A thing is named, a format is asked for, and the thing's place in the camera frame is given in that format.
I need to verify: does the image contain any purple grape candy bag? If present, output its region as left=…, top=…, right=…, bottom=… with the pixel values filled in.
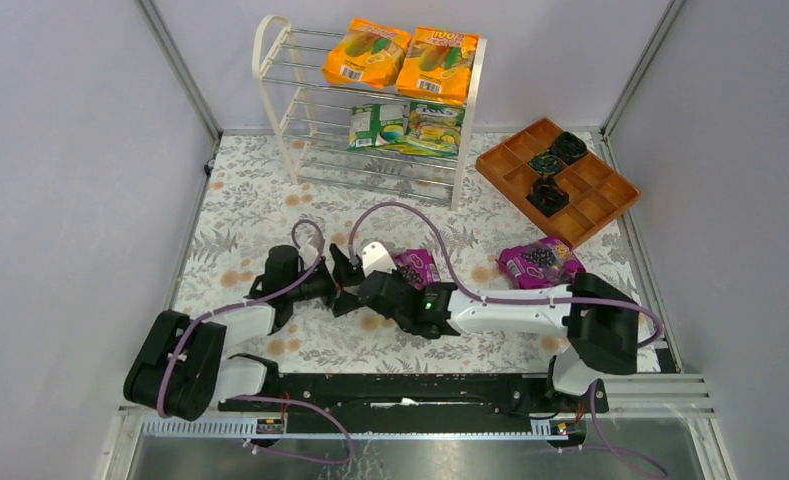
left=496, top=236, right=586, bottom=289
left=393, top=248, right=441, bottom=290

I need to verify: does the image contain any green candy bag underneath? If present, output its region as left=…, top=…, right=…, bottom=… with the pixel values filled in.
left=347, top=103, right=406, bottom=151

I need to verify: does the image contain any green Fox's candy bag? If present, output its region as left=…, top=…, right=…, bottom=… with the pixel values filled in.
left=398, top=100, right=466, bottom=158

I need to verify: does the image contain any orange mango candy bag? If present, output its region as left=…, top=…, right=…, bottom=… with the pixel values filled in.
left=321, top=18, right=412, bottom=89
left=395, top=27, right=480, bottom=106

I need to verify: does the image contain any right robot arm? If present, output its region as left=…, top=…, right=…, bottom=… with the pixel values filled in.
left=357, top=271, right=639, bottom=397

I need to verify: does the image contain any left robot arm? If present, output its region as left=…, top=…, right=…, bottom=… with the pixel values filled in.
left=123, top=245, right=364, bottom=421

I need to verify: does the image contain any white metal shelf rack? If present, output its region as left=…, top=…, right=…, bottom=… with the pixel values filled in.
left=251, top=15, right=486, bottom=208

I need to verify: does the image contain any black round object bottom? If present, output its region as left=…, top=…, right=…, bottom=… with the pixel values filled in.
left=527, top=175, right=570, bottom=217

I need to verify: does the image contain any black round object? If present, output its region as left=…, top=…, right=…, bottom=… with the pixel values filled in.
left=527, top=175, right=570, bottom=217
left=528, top=150, right=564, bottom=177
left=549, top=131, right=589, bottom=165

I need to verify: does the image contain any black round object middle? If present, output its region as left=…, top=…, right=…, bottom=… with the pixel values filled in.
left=528, top=150, right=564, bottom=177

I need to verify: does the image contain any black round object top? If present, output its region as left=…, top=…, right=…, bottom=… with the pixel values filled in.
left=549, top=131, right=589, bottom=165

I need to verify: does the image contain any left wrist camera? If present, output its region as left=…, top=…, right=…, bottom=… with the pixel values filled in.
left=298, top=239, right=325, bottom=268

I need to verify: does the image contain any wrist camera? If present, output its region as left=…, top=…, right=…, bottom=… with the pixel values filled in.
left=298, top=239, right=325, bottom=268
left=360, top=241, right=397, bottom=276

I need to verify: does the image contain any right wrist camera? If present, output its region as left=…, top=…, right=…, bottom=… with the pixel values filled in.
left=360, top=241, right=397, bottom=276

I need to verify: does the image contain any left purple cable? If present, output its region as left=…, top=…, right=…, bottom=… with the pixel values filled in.
left=154, top=219, right=357, bottom=467

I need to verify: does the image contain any purple cable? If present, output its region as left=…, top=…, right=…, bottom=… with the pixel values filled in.
left=347, top=201, right=670, bottom=480
left=154, top=219, right=357, bottom=467

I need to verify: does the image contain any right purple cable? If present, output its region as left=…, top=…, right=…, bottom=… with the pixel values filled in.
left=347, top=201, right=670, bottom=480

